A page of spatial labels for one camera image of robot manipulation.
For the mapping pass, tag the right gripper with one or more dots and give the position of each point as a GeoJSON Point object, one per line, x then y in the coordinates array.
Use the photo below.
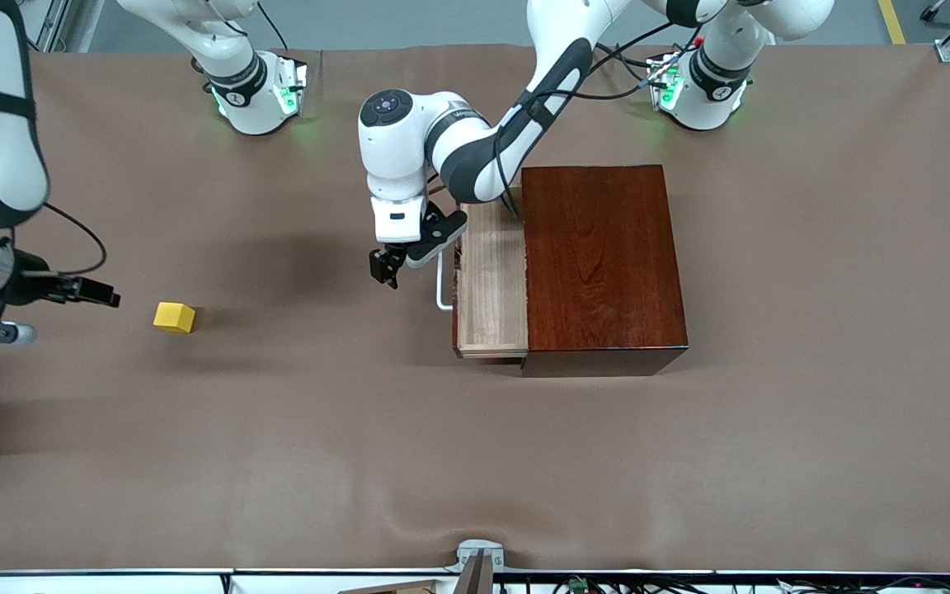
{"type": "Point", "coordinates": [32, 280]}

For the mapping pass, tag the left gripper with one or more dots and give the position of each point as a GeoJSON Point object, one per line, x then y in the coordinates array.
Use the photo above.
{"type": "Point", "coordinates": [386, 262]}

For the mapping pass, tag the yellow block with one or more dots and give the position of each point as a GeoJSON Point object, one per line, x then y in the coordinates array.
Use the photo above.
{"type": "Point", "coordinates": [174, 318]}

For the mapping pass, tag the dark brown wooden cabinet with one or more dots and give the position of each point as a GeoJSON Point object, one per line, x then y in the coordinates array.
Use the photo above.
{"type": "Point", "coordinates": [599, 264]}

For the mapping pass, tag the brown table mat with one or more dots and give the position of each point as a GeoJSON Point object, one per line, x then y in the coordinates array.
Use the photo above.
{"type": "Point", "coordinates": [277, 454]}

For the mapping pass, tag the grey mounting beam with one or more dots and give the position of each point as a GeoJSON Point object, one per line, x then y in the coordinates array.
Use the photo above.
{"type": "Point", "coordinates": [475, 577]}

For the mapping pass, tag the white table edge rail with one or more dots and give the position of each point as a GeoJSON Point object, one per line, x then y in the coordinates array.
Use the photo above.
{"type": "Point", "coordinates": [112, 582]}

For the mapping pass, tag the grey metal bracket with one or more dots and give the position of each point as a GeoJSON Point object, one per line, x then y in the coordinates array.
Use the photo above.
{"type": "Point", "coordinates": [479, 546]}

